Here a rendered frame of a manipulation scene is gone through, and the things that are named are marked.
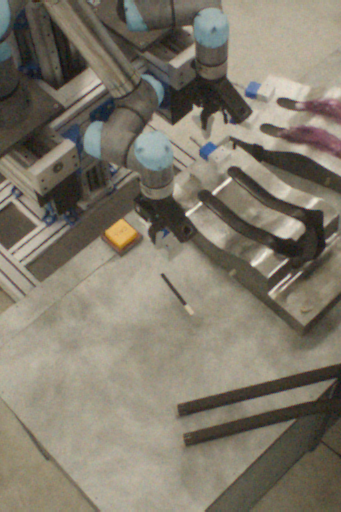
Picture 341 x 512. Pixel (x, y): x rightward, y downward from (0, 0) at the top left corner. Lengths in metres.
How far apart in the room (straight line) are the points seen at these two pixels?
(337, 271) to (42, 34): 0.97
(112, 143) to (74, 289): 0.51
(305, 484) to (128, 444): 0.94
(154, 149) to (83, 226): 1.26
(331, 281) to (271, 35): 1.95
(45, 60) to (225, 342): 0.89
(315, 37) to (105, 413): 2.31
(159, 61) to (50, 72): 0.30
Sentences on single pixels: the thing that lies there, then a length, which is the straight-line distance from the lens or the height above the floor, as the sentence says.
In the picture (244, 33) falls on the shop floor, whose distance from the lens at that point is 3.70.
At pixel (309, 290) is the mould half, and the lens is 1.93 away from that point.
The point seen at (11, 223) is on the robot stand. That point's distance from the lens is 2.88.
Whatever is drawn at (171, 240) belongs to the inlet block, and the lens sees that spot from 1.87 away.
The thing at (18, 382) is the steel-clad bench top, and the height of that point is 0.80.
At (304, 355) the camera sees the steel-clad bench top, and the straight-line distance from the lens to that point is 1.92.
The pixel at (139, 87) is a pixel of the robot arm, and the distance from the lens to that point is 1.70.
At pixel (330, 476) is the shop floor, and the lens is 2.66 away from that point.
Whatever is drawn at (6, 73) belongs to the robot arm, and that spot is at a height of 1.20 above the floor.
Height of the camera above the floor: 2.55
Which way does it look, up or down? 59 degrees down
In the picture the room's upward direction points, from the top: 5 degrees counter-clockwise
